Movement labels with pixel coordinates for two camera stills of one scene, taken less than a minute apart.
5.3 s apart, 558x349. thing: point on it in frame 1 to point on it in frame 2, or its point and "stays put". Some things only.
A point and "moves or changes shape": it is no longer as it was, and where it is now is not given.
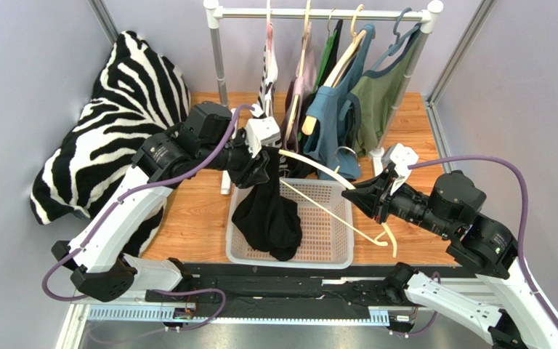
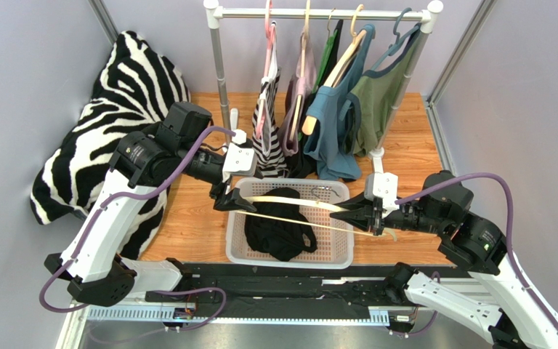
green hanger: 327,52 stays put
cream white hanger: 333,174 to 304,201
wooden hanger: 310,122 stays put
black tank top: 266,220 moves or changes shape
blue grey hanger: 395,46 stays put
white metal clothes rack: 432,14 stays put
